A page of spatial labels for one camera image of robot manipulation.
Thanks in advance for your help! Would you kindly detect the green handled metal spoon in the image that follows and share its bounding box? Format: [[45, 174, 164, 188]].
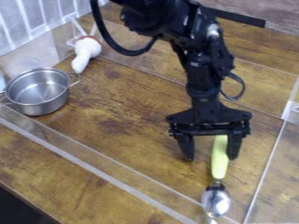
[[201, 135, 230, 218]]

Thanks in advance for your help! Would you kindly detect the black strip on table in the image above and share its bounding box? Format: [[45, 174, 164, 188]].
[[209, 8, 266, 28]]

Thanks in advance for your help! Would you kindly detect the small steel pot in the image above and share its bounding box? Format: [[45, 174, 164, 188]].
[[0, 67, 81, 116]]

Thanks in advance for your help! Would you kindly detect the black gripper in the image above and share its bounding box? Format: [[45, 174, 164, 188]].
[[165, 98, 252, 161]]

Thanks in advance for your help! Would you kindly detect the clear acrylic stand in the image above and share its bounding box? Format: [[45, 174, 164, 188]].
[[66, 17, 102, 47]]

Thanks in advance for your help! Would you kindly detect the white toy mushroom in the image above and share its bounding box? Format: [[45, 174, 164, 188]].
[[70, 36, 101, 74]]

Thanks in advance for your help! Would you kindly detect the black cable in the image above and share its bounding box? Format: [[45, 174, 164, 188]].
[[88, 0, 248, 102]]

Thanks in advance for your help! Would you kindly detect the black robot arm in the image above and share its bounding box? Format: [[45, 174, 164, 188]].
[[110, 0, 252, 160]]

